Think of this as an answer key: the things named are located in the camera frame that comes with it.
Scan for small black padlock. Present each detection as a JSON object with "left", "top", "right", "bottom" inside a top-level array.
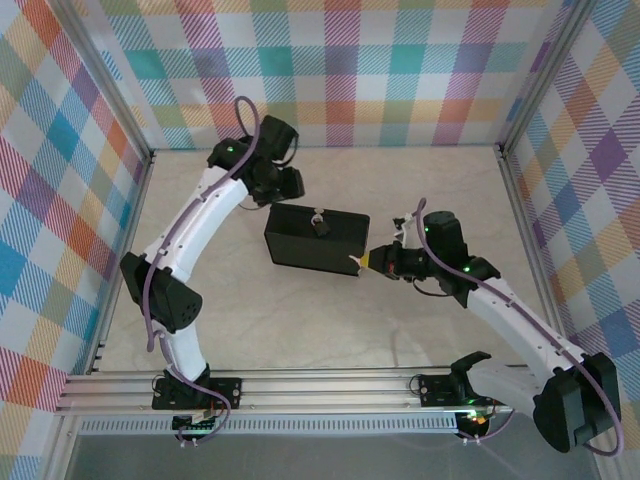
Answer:
[{"left": 309, "top": 205, "right": 332, "bottom": 238}]

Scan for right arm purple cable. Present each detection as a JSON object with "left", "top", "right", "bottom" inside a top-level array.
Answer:
[{"left": 399, "top": 197, "right": 625, "bottom": 457}]

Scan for aluminium frame leg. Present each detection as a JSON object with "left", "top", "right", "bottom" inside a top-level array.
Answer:
[
  {"left": 582, "top": 439, "right": 619, "bottom": 480},
  {"left": 42, "top": 414, "right": 82, "bottom": 480}
]

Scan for aluminium table edge rail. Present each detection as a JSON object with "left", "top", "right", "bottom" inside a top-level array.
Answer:
[
  {"left": 495, "top": 144, "right": 574, "bottom": 351},
  {"left": 85, "top": 149, "right": 156, "bottom": 375}
]

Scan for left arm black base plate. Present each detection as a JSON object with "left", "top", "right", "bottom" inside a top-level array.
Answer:
[{"left": 152, "top": 377, "right": 244, "bottom": 411}]

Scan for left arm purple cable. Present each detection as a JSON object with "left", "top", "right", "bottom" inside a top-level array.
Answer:
[{"left": 144, "top": 96, "right": 261, "bottom": 446}]

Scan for black starry night tin box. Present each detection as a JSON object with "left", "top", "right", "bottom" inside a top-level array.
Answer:
[{"left": 263, "top": 201, "right": 372, "bottom": 280}]

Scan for aluminium frame post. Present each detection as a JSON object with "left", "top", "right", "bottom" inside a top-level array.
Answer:
[
  {"left": 47, "top": 0, "right": 154, "bottom": 161},
  {"left": 495, "top": 0, "right": 604, "bottom": 154}
]

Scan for left green controller board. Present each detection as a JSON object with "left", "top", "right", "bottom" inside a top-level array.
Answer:
[{"left": 172, "top": 412, "right": 222, "bottom": 434}]

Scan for grey metal shelf plate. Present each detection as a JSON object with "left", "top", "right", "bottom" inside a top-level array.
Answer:
[{"left": 64, "top": 432, "right": 601, "bottom": 480}]

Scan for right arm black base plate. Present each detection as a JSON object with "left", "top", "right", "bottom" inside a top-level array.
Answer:
[{"left": 418, "top": 374, "right": 511, "bottom": 407}]

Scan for right controller board orange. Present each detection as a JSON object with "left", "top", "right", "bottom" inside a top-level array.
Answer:
[{"left": 458, "top": 408, "right": 490, "bottom": 429}]

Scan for long aluminium base rail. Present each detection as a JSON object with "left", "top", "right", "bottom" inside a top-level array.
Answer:
[{"left": 54, "top": 367, "right": 541, "bottom": 416}]

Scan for slotted grey cable duct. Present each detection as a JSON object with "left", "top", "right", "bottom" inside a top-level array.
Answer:
[{"left": 77, "top": 418, "right": 459, "bottom": 435}]

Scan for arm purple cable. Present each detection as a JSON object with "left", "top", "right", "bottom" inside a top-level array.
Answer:
[
  {"left": 144, "top": 96, "right": 261, "bottom": 446},
  {"left": 399, "top": 197, "right": 625, "bottom": 457}
]

